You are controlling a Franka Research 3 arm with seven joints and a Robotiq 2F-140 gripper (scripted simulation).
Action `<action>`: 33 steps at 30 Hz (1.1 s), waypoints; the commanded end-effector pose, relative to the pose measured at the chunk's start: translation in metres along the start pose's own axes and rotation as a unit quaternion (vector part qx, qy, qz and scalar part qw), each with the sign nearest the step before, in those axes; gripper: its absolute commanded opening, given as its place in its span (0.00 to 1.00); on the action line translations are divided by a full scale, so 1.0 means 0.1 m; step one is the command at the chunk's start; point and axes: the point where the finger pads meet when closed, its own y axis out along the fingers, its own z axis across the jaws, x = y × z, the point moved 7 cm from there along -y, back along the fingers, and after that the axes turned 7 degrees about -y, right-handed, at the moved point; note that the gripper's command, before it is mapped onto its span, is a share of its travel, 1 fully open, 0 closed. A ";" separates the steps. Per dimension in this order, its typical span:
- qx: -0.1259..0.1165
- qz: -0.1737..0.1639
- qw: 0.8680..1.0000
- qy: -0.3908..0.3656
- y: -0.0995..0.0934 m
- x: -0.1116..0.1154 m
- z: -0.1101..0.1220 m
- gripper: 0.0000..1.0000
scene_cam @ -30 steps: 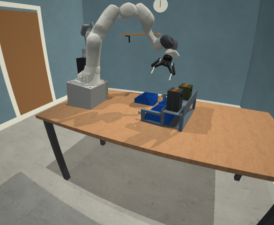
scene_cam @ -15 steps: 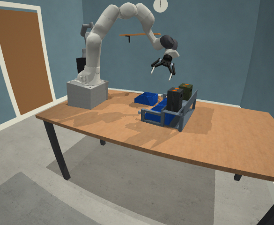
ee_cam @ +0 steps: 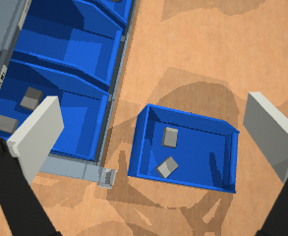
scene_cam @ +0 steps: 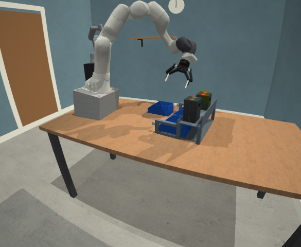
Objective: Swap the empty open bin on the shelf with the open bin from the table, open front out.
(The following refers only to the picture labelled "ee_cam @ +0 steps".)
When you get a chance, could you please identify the blue open-front bin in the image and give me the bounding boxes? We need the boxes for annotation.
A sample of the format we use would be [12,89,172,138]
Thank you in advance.
[0,59,107,161]
[127,103,240,194]
[83,0,133,31]
[11,0,121,91]

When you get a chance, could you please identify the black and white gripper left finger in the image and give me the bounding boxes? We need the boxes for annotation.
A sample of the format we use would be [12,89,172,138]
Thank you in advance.
[0,96,64,236]

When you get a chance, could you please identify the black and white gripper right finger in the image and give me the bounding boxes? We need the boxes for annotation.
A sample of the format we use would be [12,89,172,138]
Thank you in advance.
[243,91,288,236]

